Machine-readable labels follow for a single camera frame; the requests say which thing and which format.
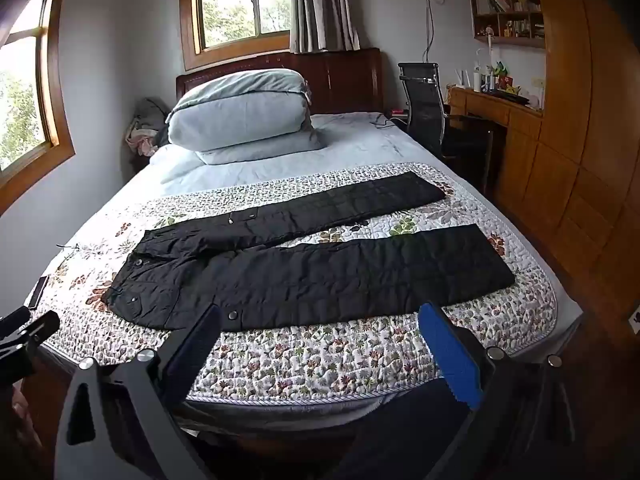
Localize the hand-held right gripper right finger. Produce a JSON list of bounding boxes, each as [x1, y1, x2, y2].
[[417, 301, 591, 480]]

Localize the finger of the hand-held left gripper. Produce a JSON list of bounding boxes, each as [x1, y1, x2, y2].
[[0, 306, 61, 376]]

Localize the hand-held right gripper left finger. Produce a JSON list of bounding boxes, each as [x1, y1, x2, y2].
[[54, 304, 223, 480]]

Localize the black quilted pants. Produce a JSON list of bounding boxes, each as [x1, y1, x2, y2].
[[101, 171, 516, 333]]

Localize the black smartphone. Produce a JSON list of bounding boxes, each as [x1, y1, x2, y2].
[[27, 276, 49, 310]]

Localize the floral quilted bedspread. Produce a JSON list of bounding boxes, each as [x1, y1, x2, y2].
[[30, 161, 558, 401]]

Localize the light grey pillow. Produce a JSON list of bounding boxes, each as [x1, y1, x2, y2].
[[195, 130, 327, 165]]

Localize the pile of clothes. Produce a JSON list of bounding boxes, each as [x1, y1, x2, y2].
[[125, 97, 173, 158]]

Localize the light blue bed sheet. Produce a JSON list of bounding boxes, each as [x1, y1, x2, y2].
[[65, 112, 496, 281]]

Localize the wooden framed window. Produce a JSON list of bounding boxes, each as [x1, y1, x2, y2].
[[0, 0, 76, 216], [179, 0, 301, 72]]

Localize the folded grey duvet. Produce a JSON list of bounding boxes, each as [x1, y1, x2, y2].
[[166, 67, 326, 153]]

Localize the wooden desk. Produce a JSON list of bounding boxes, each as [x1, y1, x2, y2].
[[446, 85, 546, 201]]

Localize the black mesh office chair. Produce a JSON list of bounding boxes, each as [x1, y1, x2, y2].
[[398, 62, 493, 191]]

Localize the wooden wardrobe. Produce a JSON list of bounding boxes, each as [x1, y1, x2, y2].
[[437, 0, 640, 356]]

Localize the black keyboard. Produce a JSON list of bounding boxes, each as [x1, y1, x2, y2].
[[492, 91, 531, 107]]

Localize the white desk lamp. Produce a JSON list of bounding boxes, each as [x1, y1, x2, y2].
[[475, 35, 497, 93]]

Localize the wooden bed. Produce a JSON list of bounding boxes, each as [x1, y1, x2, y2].
[[30, 47, 583, 441]]

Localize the grey striped curtain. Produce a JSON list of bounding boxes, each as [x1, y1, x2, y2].
[[290, 0, 360, 54]]

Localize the wooden wall shelf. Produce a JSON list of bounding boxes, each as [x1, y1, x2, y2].
[[470, 0, 546, 48]]

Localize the white wall cable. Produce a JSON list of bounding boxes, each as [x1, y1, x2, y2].
[[421, 0, 446, 63]]

